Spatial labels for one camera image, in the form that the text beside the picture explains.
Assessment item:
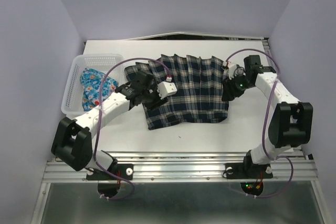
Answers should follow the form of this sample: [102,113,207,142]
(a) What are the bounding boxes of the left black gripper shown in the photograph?
[142,81,167,112]

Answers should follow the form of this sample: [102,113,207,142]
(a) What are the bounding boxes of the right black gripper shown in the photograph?
[220,72,254,101]

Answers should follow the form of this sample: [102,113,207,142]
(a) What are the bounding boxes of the navy plaid skirt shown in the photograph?
[124,55,229,130]

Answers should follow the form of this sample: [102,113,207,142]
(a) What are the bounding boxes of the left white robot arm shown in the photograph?
[51,71,177,179]

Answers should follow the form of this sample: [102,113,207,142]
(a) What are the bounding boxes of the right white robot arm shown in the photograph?
[222,55,313,179]

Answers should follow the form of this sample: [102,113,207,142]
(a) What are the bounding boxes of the blue floral skirt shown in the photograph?
[79,68,119,111]

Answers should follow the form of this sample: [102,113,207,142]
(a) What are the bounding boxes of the white plastic basket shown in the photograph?
[61,54,124,117]

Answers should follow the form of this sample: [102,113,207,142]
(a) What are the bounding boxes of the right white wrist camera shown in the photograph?
[223,61,245,80]

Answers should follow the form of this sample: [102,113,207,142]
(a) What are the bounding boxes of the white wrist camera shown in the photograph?
[157,81,177,100]
[223,61,245,80]

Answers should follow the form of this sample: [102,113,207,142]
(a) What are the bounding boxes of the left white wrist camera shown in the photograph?
[157,81,177,100]

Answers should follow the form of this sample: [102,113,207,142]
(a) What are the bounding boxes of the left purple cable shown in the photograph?
[93,57,173,200]

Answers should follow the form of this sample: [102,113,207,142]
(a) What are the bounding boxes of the aluminium mounting rail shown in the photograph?
[41,152,320,184]

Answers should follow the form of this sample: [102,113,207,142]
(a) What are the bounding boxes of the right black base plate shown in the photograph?
[222,163,273,179]

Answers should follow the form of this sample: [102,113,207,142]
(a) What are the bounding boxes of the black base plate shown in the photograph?
[86,163,134,181]
[222,163,273,179]

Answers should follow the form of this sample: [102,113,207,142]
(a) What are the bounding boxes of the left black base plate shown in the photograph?
[86,163,134,181]

